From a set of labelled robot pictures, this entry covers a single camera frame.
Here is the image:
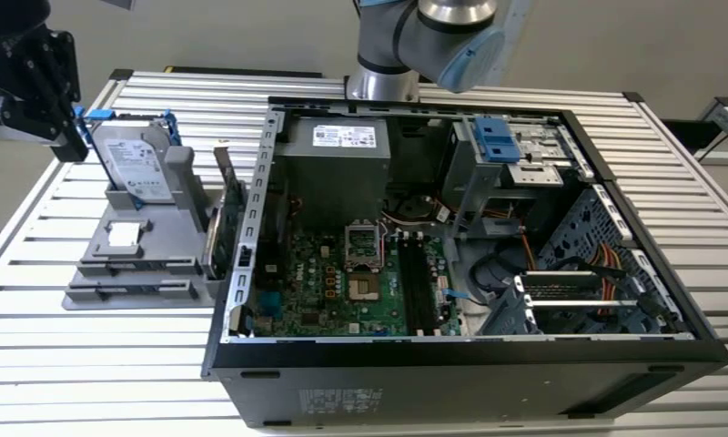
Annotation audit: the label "grey plastic parts rack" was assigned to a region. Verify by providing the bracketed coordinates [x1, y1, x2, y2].
[60, 145, 230, 313]

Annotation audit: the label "grey power supply unit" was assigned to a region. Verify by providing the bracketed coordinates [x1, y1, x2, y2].
[277, 116, 394, 229]

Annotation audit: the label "black expansion slot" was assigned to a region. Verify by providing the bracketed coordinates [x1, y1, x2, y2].
[259, 229, 287, 292]

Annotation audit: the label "metal disk bay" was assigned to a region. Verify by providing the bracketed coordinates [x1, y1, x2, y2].
[479, 268, 645, 336]

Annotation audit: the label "black open PC case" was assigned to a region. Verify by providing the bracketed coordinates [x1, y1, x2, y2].
[201, 94, 728, 429]

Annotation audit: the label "orange yellow red wire bundle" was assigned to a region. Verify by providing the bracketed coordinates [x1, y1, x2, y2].
[588, 243, 628, 315]

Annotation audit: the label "green graphics card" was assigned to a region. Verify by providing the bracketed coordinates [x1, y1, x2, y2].
[199, 140, 249, 281]

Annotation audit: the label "green motherboard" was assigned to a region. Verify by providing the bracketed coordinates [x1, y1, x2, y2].
[251, 227, 463, 338]

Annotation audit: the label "black looped cable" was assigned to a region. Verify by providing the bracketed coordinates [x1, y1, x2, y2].
[470, 249, 527, 307]

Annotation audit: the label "CPU socket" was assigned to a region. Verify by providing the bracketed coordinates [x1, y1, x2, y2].
[347, 271, 383, 302]

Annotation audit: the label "silver CPU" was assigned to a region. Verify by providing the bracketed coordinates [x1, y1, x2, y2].
[106, 221, 142, 247]

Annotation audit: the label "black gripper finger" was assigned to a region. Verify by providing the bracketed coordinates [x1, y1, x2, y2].
[0, 29, 92, 163]

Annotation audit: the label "hard disk in blue carrier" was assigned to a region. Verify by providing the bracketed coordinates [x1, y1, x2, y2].
[72, 105, 187, 210]

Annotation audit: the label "black flat data cable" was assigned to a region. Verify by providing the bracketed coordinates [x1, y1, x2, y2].
[543, 256, 630, 279]

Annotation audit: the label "dark blue RAM stick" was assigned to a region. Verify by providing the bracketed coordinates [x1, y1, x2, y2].
[75, 282, 190, 296]

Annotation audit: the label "metal socket cover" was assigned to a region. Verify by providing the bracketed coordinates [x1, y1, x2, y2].
[345, 219, 383, 270]

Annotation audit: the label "black rectangular block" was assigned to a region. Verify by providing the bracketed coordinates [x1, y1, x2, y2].
[661, 118, 722, 154]

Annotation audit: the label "blue plastic drive latch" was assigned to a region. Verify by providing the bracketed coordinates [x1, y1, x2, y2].
[471, 117, 519, 163]

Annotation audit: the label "metal drive cage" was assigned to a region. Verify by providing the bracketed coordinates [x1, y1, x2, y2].
[442, 116, 590, 238]

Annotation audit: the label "thin orange wires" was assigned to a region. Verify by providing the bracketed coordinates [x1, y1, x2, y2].
[483, 207, 537, 274]

